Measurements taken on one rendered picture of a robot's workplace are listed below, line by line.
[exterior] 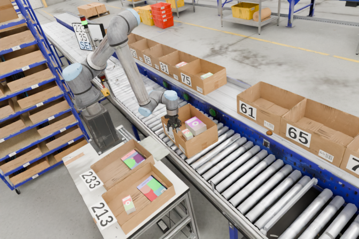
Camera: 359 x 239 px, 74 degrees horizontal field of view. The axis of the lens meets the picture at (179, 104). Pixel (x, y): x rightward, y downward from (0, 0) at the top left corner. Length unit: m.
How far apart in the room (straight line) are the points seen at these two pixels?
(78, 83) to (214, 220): 1.64
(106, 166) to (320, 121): 1.60
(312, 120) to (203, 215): 1.27
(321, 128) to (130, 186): 1.38
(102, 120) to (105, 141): 0.21
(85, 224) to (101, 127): 1.08
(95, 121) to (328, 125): 1.70
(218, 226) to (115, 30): 1.81
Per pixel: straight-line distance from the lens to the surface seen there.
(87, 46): 2.94
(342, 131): 1.92
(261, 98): 2.16
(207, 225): 2.39
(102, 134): 2.09
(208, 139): 1.86
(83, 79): 1.88
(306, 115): 1.98
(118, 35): 1.43
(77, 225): 2.78
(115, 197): 1.78
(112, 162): 2.01
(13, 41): 2.74
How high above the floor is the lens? 2.10
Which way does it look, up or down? 34 degrees down
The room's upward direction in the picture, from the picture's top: 11 degrees counter-clockwise
